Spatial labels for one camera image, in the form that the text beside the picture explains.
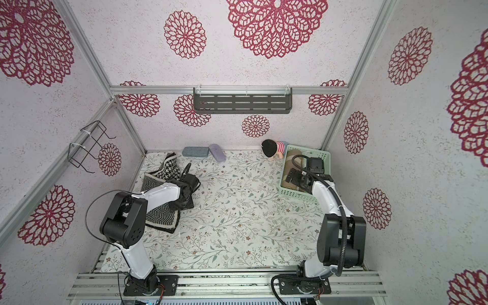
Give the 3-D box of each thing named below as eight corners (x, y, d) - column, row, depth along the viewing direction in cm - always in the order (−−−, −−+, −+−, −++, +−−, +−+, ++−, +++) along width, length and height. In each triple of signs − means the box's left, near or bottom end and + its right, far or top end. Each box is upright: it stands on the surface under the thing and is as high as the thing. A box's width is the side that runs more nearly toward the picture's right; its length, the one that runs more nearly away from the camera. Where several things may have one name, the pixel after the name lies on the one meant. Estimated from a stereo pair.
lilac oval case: (217, 164, 117) (216, 160, 115) (208, 148, 125) (207, 145, 123) (227, 160, 119) (227, 157, 117) (217, 145, 127) (217, 142, 125)
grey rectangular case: (183, 157, 121) (181, 153, 118) (185, 150, 125) (183, 146, 122) (207, 157, 121) (206, 153, 118) (208, 150, 125) (207, 146, 122)
